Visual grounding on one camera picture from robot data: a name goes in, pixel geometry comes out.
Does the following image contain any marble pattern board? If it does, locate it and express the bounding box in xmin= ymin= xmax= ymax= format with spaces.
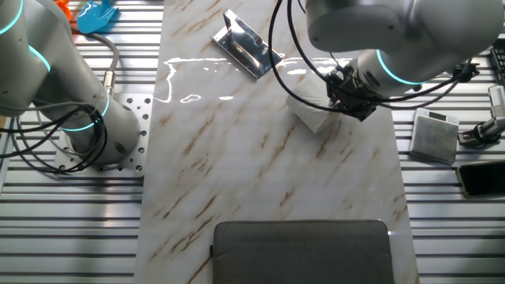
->
xmin=133 ymin=0 xmax=420 ymax=284

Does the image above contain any black base cable bundle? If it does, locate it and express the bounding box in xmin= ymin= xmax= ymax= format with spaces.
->
xmin=0 ymin=103 xmax=108 ymax=175

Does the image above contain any white toilet paper roll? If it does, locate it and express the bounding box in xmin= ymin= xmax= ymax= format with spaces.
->
xmin=286 ymin=74 xmax=344 ymax=135

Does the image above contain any blue toy shovel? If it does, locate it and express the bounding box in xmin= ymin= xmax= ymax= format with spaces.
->
xmin=76 ymin=0 xmax=119 ymax=35

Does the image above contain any black smartphone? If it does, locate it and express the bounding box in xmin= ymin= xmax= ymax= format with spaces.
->
xmin=455 ymin=159 xmax=505 ymax=200

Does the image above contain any black keyboard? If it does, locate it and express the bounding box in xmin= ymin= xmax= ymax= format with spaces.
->
xmin=490 ymin=38 xmax=505 ymax=84

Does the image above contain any silver digital scale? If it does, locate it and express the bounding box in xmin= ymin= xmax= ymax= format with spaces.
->
xmin=409 ymin=107 xmax=461 ymax=166

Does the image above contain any shiny metal paper shelf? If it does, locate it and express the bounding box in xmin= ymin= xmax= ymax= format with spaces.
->
xmin=210 ymin=9 xmax=284 ymax=81

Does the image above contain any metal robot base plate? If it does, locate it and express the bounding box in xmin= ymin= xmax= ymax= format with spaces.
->
xmin=53 ymin=93 xmax=154 ymax=174

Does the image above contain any orange toy shovel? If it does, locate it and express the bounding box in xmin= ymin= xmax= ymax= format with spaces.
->
xmin=53 ymin=0 xmax=74 ymax=21

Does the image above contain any black wrist cable bundle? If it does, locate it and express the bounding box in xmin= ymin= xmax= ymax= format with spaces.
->
xmin=267 ymin=0 xmax=481 ymax=114

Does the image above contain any grey fabric sleeve pad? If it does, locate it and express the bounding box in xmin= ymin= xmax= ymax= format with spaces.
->
xmin=208 ymin=219 xmax=395 ymax=284

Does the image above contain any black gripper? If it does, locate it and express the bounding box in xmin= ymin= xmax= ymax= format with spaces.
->
xmin=325 ymin=65 xmax=379 ymax=121

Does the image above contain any grey cable with metal connector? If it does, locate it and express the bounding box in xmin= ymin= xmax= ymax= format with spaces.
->
xmin=73 ymin=31 xmax=121 ymax=98

